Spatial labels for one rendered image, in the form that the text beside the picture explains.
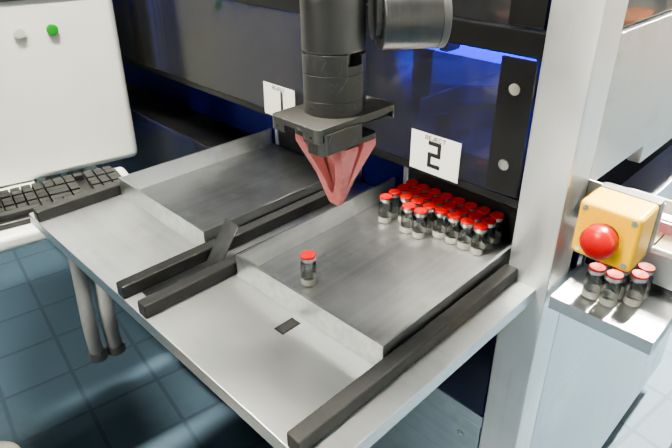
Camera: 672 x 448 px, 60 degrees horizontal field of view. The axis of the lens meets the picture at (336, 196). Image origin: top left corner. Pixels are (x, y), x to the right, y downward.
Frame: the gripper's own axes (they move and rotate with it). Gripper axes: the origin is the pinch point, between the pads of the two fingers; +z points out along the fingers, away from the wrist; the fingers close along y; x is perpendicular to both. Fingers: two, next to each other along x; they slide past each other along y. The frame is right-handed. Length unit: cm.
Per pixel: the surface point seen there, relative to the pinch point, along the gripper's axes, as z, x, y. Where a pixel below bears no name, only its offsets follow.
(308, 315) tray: 19.0, 6.1, 0.9
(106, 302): 70, 98, 8
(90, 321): 74, 99, 3
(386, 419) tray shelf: 20.4, -10.4, -3.5
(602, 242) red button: 8.3, -18.1, 24.0
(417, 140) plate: 4.8, 10.8, 27.0
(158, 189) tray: 19, 52, 6
